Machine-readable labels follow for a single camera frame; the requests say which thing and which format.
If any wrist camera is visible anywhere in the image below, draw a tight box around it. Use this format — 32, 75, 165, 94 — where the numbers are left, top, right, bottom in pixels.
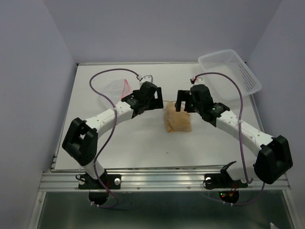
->
137, 75, 153, 85
190, 76, 204, 86

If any white plastic mesh basket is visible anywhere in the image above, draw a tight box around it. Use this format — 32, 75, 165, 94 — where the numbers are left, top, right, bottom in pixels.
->
198, 50, 262, 100

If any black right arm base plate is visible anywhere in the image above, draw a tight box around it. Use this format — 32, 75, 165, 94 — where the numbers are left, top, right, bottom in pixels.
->
203, 173, 248, 190

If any beige bra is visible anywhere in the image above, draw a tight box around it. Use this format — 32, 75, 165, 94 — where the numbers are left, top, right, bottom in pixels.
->
164, 102, 192, 133

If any aluminium mounting rail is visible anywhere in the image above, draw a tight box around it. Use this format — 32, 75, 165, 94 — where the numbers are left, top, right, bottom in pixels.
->
39, 167, 290, 192

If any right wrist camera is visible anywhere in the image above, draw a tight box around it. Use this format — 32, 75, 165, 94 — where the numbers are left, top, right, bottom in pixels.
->
190, 76, 204, 86

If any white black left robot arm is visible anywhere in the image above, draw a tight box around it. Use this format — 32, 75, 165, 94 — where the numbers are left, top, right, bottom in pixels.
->
62, 82, 163, 188

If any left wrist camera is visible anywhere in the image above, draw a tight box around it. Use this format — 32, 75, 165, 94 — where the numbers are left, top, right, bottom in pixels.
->
137, 75, 153, 85

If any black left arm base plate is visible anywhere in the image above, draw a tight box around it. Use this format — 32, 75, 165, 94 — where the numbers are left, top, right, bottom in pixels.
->
75, 173, 122, 190

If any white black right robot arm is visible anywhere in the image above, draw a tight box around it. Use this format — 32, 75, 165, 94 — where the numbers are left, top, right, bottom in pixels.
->
175, 84, 293, 186

